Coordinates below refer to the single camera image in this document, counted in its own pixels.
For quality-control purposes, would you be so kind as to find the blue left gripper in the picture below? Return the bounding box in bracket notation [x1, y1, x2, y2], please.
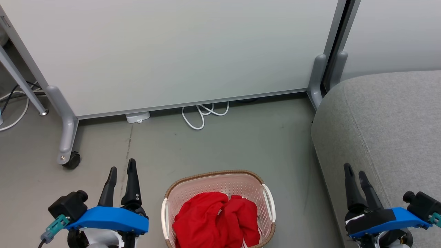
[66, 158, 150, 248]

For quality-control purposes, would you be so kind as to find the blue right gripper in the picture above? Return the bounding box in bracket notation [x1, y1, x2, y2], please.
[343, 163, 433, 248]

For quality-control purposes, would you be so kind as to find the plain red garment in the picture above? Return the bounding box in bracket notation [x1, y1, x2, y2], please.
[172, 192, 230, 248]

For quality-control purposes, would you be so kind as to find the grey fabric sofa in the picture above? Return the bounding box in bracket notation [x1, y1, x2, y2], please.
[311, 71, 441, 248]

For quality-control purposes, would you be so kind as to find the black caster wheel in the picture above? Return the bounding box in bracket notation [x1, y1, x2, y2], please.
[62, 152, 81, 170]

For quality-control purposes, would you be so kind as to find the white power adapter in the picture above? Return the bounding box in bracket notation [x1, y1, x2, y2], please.
[125, 111, 151, 124]

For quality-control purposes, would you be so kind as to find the grey partition leg with caster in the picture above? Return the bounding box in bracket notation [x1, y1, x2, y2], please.
[46, 85, 79, 165]

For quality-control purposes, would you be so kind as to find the beige plastic laundry basket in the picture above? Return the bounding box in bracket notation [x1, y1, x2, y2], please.
[161, 169, 276, 248]

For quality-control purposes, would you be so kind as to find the short grey partition leg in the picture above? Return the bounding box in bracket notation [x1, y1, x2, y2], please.
[329, 51, 348, 92]

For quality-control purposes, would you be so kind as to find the grey metal table leg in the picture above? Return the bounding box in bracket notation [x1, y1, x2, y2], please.
[0, 45, 49, 116]

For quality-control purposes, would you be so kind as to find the large white partition panel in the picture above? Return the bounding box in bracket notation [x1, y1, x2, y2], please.
[0, 0, 347, 120]

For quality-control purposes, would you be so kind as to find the white partition panel dark edge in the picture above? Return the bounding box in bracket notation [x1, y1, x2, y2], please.
[340, 0, 441, 82]

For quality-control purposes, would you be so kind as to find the teal left camera connector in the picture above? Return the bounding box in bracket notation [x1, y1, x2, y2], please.
[40, 214, 71, 242]

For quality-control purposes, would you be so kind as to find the looped white cable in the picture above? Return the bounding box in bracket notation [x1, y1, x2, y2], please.
[182, 102, 230, 131]

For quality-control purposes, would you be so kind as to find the long white floor cable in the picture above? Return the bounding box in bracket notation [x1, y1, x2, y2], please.
[0, 88, 32, 132]

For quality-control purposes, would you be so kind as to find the black floor cable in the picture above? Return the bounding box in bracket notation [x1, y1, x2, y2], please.
[0, 81, 47, 116]

